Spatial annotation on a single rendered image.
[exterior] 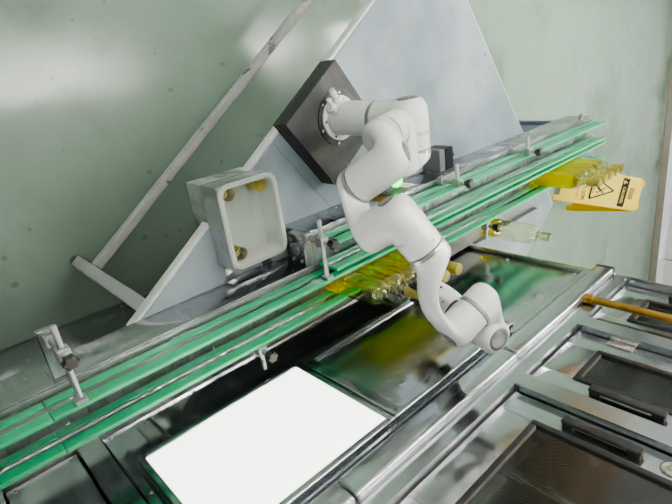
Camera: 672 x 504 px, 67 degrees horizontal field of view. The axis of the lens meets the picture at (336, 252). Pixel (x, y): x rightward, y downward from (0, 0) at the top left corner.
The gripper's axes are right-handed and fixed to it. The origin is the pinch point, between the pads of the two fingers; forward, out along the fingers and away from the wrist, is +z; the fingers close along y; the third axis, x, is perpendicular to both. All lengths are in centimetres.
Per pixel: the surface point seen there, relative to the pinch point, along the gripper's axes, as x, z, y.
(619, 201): -297, 148, -74
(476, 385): 2.9, -24.5, -12.8
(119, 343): 71, 15, 5
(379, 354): 13.5, -0.6, -12.7
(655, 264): -538, 256, -236
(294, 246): 21.8, 26.1, 11.9
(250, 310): 40.3, 13.9, 3.5
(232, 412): 52, 0, -13
